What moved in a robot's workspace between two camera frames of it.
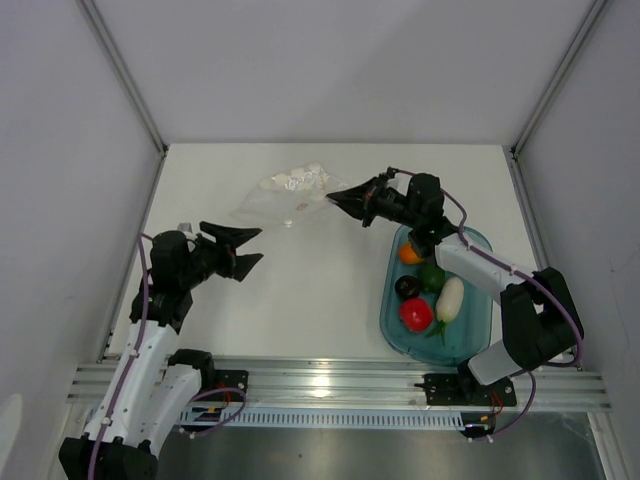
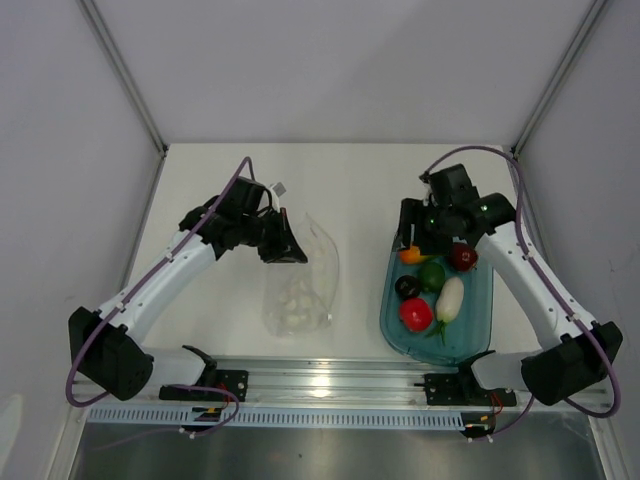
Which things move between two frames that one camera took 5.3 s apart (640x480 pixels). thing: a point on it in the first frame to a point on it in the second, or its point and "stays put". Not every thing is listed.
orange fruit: (408, 255) stays put
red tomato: (415, 314) stays put
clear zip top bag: (283, 197) to (299, 298)
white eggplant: (448, 303) stays put
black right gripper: (361, 202) to (411, 212)
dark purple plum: (407, 286) stays put
